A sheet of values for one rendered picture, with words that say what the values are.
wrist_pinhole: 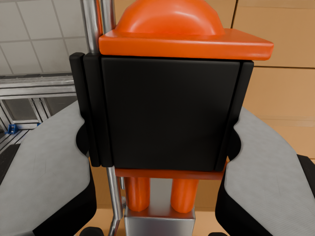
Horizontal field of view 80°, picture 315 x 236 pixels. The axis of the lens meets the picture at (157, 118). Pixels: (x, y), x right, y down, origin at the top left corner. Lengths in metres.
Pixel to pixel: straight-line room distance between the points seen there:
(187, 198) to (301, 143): 0.87
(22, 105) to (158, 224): 1.25
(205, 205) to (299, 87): 0.56
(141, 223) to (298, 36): 0.70
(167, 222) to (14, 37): 1.40
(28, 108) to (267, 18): 1.25
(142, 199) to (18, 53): 1.39
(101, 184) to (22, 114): 0.99
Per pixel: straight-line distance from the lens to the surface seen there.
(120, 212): 0.17
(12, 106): 1.41
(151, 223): 0.19
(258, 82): 0.76
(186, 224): 0.19
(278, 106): 0.84
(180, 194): 0.16
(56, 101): 1.24
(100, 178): 0.51
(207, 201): 0.47
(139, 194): 0.16
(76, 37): 1.29
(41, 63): 1.44
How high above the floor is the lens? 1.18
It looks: 59 degrees down
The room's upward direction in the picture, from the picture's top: 178 degrees counter-clockwise
